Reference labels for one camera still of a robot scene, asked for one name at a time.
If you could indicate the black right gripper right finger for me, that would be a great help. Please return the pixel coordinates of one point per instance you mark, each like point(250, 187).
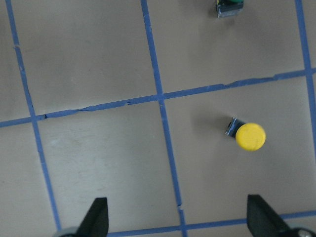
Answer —
point(262, 220)

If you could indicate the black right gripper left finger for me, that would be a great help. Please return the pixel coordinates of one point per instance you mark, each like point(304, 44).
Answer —
point(96, 221)

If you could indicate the yellow push button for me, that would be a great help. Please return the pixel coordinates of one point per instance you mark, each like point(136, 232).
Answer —
point(249, 136)

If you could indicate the green push button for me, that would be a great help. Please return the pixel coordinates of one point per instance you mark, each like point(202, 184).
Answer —
point(227, 8)

